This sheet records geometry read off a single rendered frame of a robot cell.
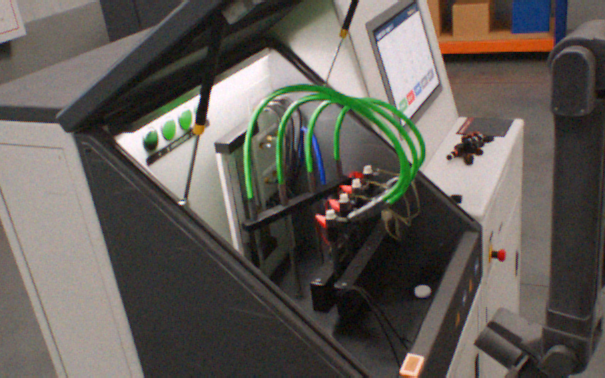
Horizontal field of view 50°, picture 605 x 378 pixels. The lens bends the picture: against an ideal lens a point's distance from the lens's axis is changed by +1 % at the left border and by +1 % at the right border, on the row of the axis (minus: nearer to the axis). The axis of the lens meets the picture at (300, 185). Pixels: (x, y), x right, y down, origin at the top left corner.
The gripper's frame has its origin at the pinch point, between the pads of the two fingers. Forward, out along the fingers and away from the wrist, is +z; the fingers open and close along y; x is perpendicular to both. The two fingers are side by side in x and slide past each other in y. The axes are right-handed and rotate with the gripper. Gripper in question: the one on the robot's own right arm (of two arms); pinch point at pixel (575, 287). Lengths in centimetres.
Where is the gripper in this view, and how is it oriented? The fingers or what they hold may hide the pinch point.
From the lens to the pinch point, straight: 143.1
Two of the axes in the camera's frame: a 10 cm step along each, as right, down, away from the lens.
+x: 7.6, 5.5, -3.5
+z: -2.3, 7.3, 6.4
